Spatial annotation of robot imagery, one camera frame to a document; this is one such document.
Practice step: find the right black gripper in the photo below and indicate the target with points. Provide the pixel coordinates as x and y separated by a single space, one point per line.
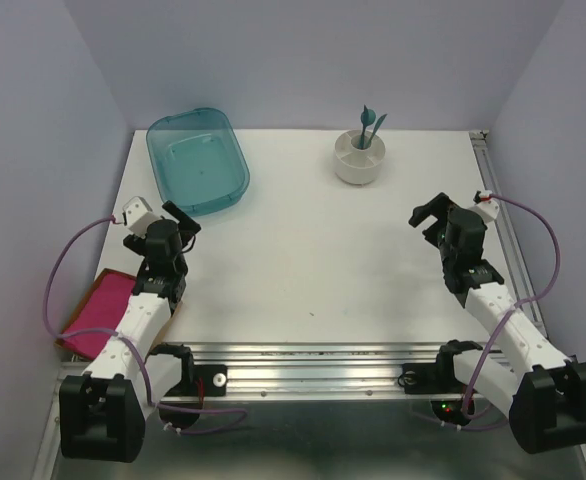
438 206

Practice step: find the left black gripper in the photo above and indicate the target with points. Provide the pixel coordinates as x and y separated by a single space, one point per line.
184 223

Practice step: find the teal plastic spoon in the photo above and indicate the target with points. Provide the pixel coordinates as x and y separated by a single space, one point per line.
367 118

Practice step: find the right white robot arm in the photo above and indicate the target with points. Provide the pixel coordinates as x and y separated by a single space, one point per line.
540 391

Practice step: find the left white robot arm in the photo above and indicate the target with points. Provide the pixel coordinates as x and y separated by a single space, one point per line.
103 410

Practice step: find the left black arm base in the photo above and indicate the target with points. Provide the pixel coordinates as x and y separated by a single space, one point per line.
195 378

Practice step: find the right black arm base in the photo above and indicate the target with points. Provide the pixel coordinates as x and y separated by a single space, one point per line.
437 377

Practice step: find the pink napkin stack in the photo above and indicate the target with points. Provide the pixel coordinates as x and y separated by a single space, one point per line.
102 306

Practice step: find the teal plastic bin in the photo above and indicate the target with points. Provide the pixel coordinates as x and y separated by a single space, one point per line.
197 161

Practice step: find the white utensil holder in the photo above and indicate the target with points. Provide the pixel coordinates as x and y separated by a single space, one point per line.
357 166

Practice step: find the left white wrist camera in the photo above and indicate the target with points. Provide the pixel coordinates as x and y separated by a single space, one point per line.
138 216

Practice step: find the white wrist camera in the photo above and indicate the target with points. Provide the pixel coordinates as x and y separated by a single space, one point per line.
485 206
138 216

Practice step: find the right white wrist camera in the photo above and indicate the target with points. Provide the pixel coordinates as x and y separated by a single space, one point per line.
485 206

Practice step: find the aluminium frame rail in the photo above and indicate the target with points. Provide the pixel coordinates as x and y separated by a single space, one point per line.
317 296

